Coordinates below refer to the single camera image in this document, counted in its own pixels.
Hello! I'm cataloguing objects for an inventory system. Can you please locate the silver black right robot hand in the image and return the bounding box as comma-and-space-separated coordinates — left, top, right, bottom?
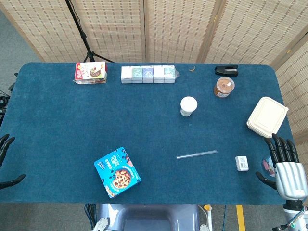
255, 133, 306, 201

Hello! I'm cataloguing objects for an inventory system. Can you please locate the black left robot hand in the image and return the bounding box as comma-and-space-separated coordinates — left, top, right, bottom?
0, 133, 26, 191

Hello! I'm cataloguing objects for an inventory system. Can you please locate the clear plastic straw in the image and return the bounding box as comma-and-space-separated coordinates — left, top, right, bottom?
176, 150, 218, 160

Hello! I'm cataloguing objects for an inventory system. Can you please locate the white paper cup leaf print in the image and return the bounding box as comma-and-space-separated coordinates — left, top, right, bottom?
180, 96, 198, 117

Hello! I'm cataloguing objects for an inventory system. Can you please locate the black floor equipment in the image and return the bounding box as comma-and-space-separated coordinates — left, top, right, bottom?
0, 80, 17, 126

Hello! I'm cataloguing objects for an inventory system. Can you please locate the small white labelled box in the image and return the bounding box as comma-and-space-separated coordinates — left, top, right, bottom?
235, 155, 249, 172

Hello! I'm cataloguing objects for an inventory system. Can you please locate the yellow floor tape strip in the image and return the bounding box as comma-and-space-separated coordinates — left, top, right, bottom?
236, 204, 246, 231

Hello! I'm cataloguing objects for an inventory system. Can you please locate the white takeaway clamshell box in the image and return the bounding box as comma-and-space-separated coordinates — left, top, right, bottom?
246, 96, 289, 139

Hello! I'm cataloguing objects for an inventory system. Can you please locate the blue carpet table cover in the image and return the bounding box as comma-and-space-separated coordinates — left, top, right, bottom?
0, 62, 296, 206

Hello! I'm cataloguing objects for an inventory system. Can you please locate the woven bamboo screen panel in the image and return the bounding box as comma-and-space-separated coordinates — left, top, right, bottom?
0, 0, 91, 63
270, 32, 308, 156
144, 0, 227, 64
64, 0, 146, 63
198, 0, 308, 65

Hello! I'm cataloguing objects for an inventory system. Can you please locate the red white cake box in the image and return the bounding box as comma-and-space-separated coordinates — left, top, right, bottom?
74, 61, 108, 85

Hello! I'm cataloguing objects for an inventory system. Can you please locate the brown jar clear lid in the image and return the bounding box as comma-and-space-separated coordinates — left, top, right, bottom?
213, 76, 235, 98

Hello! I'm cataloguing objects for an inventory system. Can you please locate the blue cookie box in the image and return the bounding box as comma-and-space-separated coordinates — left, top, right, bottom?
93, 146, 142, 199

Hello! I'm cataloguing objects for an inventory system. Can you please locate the black stapler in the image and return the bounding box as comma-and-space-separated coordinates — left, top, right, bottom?
214, 64, 239, 77

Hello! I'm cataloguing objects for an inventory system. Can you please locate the black tripod stand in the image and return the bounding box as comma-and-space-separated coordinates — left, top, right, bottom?
64, 0, 114, 63

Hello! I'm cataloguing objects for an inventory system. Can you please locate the grey robot torso base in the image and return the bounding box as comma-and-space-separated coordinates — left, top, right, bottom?
92, 204, 210, 231

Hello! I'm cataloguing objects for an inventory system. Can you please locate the pack of white containers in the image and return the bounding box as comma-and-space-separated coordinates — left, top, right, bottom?
120, 64, 180, 84

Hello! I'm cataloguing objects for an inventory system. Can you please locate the white cable yellow plug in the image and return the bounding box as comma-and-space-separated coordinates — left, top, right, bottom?
203, 204, 214, 226

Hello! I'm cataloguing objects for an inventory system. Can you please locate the black cable bundle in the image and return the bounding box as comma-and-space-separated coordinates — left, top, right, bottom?
83, 203, 97, 231

